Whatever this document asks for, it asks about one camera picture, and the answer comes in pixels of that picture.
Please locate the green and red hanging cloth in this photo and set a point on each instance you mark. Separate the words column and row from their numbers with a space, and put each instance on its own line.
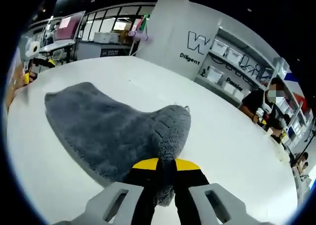
column 143, row 22

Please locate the grey fluffy towel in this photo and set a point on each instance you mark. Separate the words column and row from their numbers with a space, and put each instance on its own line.
column 98, row 126

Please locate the group of white storage bins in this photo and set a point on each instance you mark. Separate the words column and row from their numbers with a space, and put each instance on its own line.
column 217, row 74

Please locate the black-framed glass partition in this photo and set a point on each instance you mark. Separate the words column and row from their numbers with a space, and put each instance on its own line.
column 111, row 19

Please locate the grey lettered pillar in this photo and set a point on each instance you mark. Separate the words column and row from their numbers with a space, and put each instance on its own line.
column 172, row 32

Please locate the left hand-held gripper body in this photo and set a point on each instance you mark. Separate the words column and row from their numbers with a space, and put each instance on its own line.
column 33, row 48

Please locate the grey shelf unit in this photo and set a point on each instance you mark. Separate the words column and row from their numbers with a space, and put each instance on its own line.
column 247, row 61

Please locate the white storage box on cabinet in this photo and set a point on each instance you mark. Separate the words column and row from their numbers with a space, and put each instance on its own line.
column 105, row 37

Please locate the monitor desk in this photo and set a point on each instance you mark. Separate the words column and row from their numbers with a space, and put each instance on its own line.
column 56, row 45

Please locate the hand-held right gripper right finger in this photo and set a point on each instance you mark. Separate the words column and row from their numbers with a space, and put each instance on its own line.
column 188, row 183

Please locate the grey cabinet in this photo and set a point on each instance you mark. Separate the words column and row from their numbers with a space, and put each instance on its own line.
column 91, row 50

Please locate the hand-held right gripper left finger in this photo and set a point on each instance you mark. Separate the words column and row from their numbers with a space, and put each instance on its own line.
column 140, row 180

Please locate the monitor with pink screen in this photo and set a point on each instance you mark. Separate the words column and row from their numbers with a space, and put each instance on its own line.
column 70, row 26

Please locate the red white blue banner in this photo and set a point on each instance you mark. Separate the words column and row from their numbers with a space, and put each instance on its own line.
column 296, row 91

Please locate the purple rolled mat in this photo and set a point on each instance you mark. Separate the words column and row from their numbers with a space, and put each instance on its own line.
column 139, row 35

